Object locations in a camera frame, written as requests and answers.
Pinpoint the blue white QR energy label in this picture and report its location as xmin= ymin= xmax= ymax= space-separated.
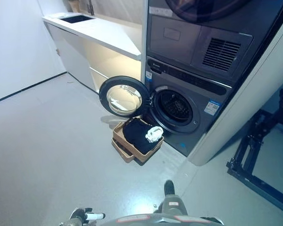
xmin=204 ymin=98 xmax=222 ymax=116

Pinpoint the white crumpled cloth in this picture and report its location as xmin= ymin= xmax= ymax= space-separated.
xmin=145 ymin=126 xmax=164 ymax=144

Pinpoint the white appliance housing panel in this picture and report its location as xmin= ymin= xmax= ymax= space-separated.
xmin=188 ymin=14 xmax=283 ymax=167

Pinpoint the grey front-load washing machine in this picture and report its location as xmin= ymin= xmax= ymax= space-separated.
xmin=141 ymin=56 xmax=233 ymax=157

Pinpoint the grey dryer with vent grille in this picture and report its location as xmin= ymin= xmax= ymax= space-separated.
xmin=146 ymin=0 xmax=283 ymax=83

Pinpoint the black garment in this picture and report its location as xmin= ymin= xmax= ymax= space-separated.
xmin=122 ymin=119 xmax=161 ymax=155

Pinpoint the white counter cabinet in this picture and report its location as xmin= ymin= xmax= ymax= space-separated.
xmin=42 ymin=13 xmax=142 ymax=95

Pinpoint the woven wicker laundry basket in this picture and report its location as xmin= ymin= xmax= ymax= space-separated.
xmin=112 ymin=118 xmax=165 ymax=163

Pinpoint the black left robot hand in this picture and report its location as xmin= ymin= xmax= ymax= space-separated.
xmin=59 ymin=207 xmax=106 ymax=226

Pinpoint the grey robot torso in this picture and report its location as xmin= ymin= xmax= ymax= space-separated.
xmin=105 ymin=213 xmax=225 ymax=226

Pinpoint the round black washing machine door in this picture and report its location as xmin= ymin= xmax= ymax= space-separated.
xmin=98 ymin=75 xmax=154 ymax=118

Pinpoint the black metal frame stand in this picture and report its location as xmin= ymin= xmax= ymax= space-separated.
xmin=226 ymin=87 xmax=283 ymax=211

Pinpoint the black inset sink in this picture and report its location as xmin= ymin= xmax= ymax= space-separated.
xmin=58 ymin=14 xmax=95 ymax=24

